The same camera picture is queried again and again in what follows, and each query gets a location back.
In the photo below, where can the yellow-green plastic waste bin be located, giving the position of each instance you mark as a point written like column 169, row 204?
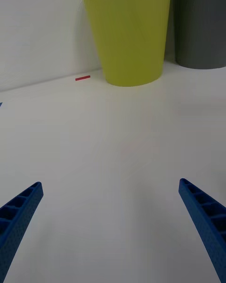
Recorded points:
column 129, row 33

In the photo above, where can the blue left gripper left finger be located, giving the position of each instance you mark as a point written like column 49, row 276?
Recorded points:
column 16, row 219

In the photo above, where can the grey plastic waste bin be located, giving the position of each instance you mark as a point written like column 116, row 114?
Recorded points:
column 200, row 23

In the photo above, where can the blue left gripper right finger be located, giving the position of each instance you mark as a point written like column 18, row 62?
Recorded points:
column 207, row 217

